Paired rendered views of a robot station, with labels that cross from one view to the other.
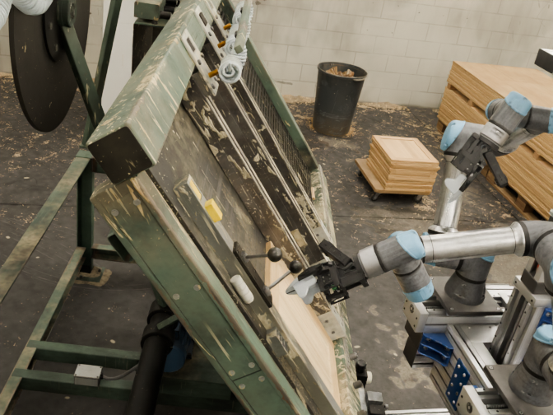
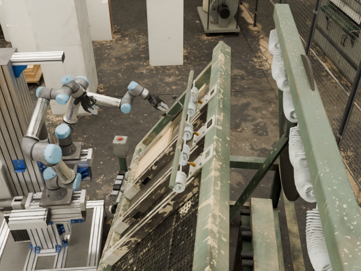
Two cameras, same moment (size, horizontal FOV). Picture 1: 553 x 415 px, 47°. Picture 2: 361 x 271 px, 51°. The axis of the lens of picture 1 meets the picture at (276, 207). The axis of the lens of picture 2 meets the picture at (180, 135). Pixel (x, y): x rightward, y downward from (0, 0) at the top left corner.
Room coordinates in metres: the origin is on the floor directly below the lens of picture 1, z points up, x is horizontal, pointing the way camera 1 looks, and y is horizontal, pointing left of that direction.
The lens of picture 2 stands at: (3.83, 0.51, 3.10)
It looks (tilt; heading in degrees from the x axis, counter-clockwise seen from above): 37 degrees down; 191
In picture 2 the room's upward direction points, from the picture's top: straight up
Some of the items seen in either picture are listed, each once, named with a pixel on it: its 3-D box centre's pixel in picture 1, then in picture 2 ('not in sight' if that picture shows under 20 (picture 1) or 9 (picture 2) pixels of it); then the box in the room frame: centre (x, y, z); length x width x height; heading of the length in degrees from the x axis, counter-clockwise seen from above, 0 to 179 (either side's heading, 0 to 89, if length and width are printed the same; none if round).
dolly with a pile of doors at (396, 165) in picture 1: (393, 167); not in sight; (5.11, -0.95, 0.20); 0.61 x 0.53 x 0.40; 15
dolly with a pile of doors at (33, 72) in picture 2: not in sight; (25, 70); (-1.17, -3.00, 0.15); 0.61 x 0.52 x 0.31; 15
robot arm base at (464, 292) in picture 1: (467, 282); (55, 188); (2.05, -0.76, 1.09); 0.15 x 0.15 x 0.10
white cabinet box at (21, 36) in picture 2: not in sight; (35, 36); (-2.03, -3.24, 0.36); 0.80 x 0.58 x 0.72; 15
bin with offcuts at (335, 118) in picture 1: (336, 100); not in sight; (6.31, -0.42, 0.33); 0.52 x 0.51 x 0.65; 15
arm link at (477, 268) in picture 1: (475, 256); (53, 177); (2.05, -0.76, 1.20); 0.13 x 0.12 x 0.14; 88
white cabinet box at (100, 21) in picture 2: not in sight; (95, 18); (-3.07, -2.49, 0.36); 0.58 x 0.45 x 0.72; 105
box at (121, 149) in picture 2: not in sight; (121, 147); (1.22, -0.56, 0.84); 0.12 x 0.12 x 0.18; 5
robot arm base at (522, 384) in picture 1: (537, 376); (66, 145); (1.57, -0.89, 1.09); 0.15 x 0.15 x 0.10
